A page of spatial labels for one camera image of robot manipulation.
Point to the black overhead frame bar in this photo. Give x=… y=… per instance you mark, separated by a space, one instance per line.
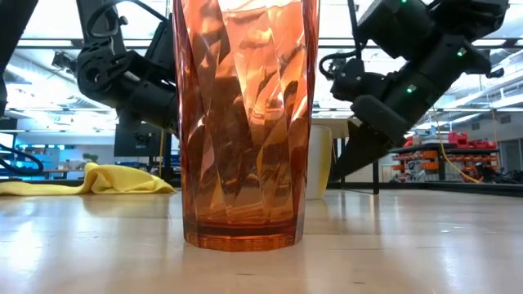
x=53 y=42

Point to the red faceted plastic tumbler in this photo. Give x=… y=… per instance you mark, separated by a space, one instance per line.
x=245 y=122

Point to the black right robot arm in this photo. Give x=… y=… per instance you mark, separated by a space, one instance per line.
x=441 y=61

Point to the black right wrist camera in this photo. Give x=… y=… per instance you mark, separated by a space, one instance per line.
x=351 y=81

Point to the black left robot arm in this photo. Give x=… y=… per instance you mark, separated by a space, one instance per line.
x=102 y=73

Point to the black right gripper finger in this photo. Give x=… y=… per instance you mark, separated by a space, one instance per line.
x=359 y=151

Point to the black computer monitor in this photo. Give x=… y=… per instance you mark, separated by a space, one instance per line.
x=137 y=143

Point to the rack with red bins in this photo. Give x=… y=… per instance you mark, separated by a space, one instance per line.
x=470 y=153

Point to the yellow cloth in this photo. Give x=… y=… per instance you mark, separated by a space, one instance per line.
x=114 y=181

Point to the small potted plant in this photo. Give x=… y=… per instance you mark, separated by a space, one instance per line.
x=90 y=157

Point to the long black frame rail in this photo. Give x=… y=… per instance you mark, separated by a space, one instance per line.
x=449 y=188

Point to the white mug with yellow glaze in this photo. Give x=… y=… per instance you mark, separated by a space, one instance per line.
x=323 y=163

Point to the bright computer screen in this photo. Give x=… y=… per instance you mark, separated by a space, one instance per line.
x=5 y=140

